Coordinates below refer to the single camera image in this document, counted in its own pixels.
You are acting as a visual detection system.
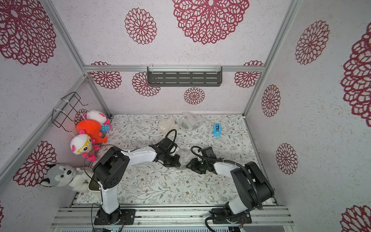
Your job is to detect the blue tape dispenser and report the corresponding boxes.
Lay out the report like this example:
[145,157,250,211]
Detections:
[213,123,221,137]

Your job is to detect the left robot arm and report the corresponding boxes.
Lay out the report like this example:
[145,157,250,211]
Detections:
[89,129,181,215]

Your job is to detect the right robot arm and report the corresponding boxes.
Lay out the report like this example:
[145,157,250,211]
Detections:
[186,146,274,232]

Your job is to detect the floral table mat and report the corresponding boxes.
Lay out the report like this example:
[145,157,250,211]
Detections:
[76,113,276,206]

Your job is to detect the red orange plush toy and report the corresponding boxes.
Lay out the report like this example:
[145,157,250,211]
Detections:
[76,119,107,144]

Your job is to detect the white pink plush toy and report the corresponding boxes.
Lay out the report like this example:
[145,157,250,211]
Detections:
[83,110,112,133]

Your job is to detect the cream rectangular bin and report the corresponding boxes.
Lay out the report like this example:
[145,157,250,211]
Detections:
[88,179,100,192]

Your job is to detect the white plush doll yellow glasses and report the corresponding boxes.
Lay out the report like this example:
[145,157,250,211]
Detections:
[70,133,100,162]

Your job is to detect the grey husky plush toy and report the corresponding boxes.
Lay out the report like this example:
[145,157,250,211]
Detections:
[40,164,93,192]

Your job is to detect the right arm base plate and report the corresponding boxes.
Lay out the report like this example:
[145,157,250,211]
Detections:
[209,208,252,224]

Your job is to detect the grey metal wall shelf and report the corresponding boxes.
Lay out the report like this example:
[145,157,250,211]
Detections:
[147,66,223,87]

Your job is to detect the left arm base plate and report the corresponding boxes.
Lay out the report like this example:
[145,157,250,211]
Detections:
[93,208,136,226]

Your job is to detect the black wire wall basket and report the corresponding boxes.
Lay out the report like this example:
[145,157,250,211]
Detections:
[51,91,88,132]

